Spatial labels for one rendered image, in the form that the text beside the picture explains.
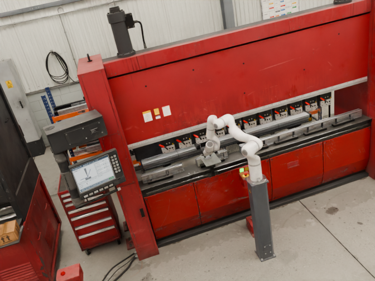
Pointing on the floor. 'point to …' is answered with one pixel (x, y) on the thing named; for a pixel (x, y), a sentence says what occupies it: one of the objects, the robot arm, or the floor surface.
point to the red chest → (91, 219)
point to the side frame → (363, 95)
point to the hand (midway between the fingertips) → (207, 155)
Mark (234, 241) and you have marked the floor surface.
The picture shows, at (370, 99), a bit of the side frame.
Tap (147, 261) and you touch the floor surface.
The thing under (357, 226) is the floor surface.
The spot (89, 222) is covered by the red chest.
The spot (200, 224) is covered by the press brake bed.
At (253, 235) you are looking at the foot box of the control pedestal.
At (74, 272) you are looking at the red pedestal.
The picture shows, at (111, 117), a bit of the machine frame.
